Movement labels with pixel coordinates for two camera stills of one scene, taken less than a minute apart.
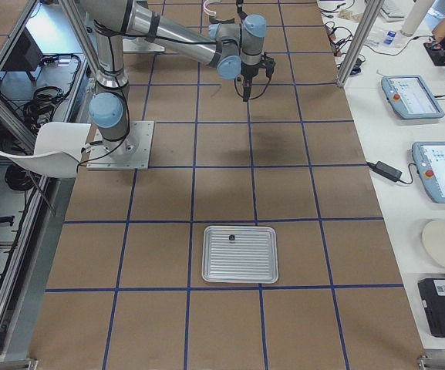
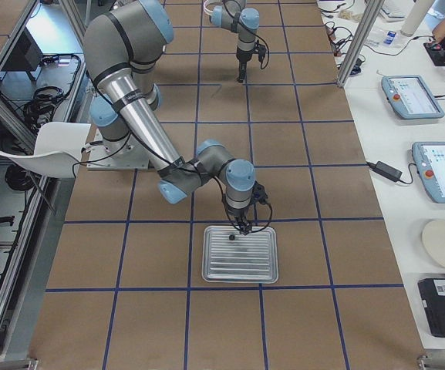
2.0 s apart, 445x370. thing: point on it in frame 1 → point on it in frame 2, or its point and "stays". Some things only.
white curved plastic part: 208,11 stays
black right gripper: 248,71 → 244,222
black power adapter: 386,170 stays
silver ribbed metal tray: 240,253 stays
